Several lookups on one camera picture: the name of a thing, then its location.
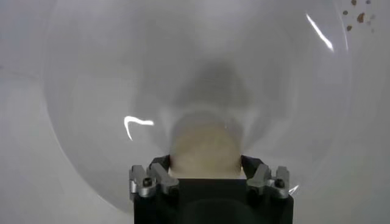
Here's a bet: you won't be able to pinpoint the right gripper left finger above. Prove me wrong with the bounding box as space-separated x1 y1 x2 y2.
129 154 181 202

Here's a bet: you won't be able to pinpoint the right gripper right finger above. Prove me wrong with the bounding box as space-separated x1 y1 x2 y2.
240 154 291 199

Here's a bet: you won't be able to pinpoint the white steamed baozi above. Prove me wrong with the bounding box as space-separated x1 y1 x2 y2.
168 121 245 180

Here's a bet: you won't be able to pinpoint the white round plate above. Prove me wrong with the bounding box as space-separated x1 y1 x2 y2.
41 0 352 214

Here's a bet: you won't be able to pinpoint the scattered brown crumbs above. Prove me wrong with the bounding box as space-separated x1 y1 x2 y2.
342 0 376 33

